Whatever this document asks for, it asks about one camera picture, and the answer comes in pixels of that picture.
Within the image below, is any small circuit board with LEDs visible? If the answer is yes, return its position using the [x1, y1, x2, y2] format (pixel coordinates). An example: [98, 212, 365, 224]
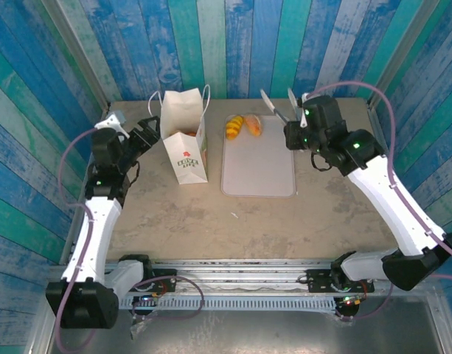
[132, 293, 164, 307]
[335, 294, 366, 307]

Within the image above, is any grey metal sheet panel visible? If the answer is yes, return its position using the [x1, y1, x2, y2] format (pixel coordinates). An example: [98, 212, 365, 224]
[26, 294, 452, 354]

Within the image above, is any white rectangular tray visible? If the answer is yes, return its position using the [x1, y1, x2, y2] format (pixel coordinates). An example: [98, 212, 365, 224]
[220, 114, 297, 198]

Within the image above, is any white paper bag with handles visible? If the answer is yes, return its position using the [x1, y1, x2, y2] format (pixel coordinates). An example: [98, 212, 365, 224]
[147, 83, 212, 185]

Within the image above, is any white slotted cable duct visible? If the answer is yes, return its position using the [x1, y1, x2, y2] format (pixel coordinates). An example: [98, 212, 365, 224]
[117, 294, 339, 313]

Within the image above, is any pinkish oval fake bread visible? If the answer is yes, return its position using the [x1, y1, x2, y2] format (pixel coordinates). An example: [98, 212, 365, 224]
[243, 113, 264, 138]

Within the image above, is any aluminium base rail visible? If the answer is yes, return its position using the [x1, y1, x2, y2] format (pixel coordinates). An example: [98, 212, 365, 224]
[59, 257, 439, 296]

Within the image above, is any grey metal frame post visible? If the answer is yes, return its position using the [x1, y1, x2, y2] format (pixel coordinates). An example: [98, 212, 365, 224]
[41, 0, 112, 111]
[366, 0, 442, 110]

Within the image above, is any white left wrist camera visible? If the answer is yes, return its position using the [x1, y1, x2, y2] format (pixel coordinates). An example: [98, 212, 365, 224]
[94, 109, 126, 140]

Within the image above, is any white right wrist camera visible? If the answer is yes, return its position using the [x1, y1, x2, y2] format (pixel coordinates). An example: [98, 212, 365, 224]
[300, 91, 313, 129]

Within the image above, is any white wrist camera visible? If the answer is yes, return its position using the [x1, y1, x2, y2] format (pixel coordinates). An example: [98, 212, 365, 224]
[300, 91, 313, 129]
[94, 109, 126, 140]

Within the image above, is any yellow striped fake bread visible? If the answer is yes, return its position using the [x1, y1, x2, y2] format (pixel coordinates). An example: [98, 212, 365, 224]
[225, 114, 245, 141]

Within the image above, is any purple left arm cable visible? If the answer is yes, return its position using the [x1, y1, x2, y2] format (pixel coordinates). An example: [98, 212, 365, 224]
[54, 127, 101, 353]

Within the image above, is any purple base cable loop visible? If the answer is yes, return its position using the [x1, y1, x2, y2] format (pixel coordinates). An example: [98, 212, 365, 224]
[131, 274, 206, 321]

